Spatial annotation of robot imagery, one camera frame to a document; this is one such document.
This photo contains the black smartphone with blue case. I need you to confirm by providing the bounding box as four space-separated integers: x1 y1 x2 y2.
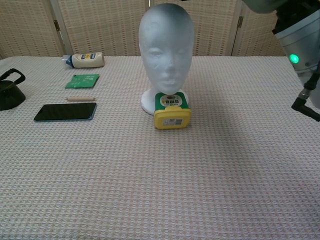
33 102 98 123

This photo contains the small wooden dowel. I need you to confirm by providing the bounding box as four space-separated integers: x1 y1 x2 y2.
66 96 97 102

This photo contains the white waffle weave tablecloth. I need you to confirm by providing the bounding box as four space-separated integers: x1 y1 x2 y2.
0 55 320 240

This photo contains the mayonnaise squeeze bottle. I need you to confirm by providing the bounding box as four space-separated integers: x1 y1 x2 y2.
61 51 106 69

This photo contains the beige woven folding screen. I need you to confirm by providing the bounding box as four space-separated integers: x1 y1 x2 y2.
0 0 286 60

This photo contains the white foam mannequin head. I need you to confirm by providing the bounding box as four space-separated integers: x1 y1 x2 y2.
138 2 195 116

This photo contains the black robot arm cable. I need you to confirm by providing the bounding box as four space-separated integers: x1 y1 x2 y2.
290 72 320 123

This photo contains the yellow green plastic container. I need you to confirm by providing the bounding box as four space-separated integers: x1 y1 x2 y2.
153 91 193 130

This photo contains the dark green lid with handle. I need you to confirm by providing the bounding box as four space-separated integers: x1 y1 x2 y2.
0 68 27 112

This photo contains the green foil packet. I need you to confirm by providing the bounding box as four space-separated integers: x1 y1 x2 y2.
64 73 100 90

